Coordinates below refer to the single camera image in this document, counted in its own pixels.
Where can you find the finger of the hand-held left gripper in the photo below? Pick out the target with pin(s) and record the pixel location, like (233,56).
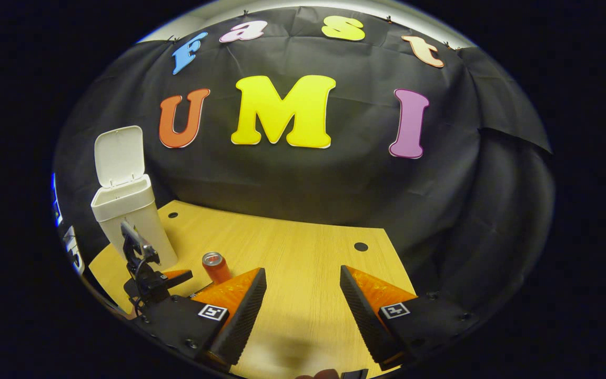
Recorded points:
(182,279)

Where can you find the orange pop can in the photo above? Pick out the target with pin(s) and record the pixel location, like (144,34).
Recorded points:
(218,271)

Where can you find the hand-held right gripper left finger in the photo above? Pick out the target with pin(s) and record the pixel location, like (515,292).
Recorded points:
(240,326)

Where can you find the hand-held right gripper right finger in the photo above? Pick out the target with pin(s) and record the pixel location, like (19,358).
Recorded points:
(369,326)

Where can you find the computer monitor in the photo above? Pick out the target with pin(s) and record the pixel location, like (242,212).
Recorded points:
(56,205)

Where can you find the white desktop garbage bin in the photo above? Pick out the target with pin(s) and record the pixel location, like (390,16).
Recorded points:
(134,210)

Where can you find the wooden desktop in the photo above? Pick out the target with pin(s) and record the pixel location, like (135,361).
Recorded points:
(303,273)

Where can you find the white device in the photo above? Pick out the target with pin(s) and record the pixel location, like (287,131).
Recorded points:
(74,250)

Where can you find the black backdrop cloth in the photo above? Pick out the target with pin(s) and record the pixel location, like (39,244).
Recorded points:
(361,200)

